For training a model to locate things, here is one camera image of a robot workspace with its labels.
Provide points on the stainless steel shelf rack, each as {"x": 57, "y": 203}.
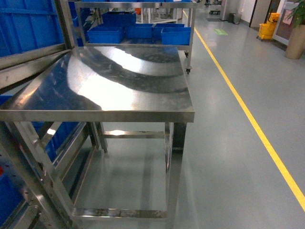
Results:
{"x": 140, "y": 23}

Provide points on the green potted plant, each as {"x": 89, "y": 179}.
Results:
{"x": 296, "y": 45}

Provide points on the stainless steel table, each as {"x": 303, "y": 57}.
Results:
{"x": 99, "y": 135}

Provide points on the yellow mop bucket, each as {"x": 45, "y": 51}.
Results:
{"x": 266, "y": 30}

